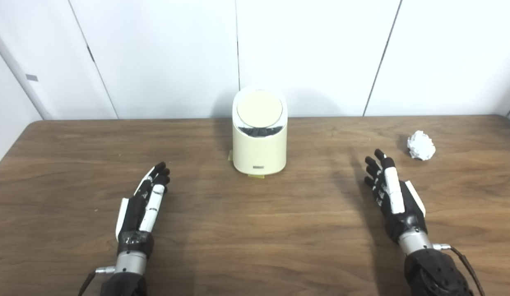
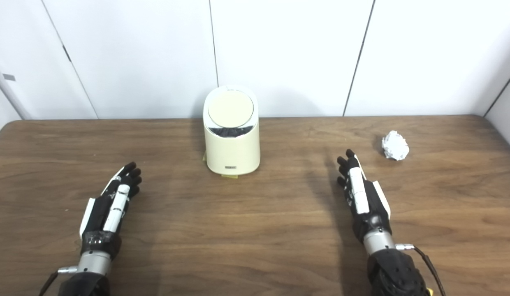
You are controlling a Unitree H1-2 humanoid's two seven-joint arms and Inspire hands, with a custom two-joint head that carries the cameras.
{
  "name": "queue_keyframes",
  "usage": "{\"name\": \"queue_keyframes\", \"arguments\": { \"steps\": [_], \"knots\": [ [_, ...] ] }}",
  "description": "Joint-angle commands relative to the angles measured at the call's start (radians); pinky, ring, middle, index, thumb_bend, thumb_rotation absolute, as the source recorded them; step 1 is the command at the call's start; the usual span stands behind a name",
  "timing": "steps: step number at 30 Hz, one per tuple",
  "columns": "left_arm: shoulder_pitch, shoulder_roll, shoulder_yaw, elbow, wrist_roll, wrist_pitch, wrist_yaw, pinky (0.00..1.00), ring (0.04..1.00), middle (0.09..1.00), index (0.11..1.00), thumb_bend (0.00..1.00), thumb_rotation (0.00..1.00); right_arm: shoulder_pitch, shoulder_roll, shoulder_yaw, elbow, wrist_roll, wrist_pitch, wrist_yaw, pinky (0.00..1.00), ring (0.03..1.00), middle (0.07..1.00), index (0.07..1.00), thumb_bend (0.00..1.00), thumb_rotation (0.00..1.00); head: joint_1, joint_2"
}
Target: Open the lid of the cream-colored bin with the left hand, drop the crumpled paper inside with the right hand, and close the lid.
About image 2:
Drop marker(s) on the yellow tape piece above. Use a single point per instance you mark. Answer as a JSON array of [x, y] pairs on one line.
[[230, 176]]

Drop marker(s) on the small grey wall label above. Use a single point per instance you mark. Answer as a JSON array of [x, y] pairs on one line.
[[9, 77]]

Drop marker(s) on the white paper ball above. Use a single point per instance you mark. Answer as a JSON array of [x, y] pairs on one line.
[[395, 146]]

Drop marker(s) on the cream-colored lidded trash bin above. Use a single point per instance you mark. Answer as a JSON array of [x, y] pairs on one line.
[[232, 148]]

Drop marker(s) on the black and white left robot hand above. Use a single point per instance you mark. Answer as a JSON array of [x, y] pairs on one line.
[[98, 213]]

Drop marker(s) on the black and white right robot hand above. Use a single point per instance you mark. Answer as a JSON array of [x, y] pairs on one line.
[[372, 209]]

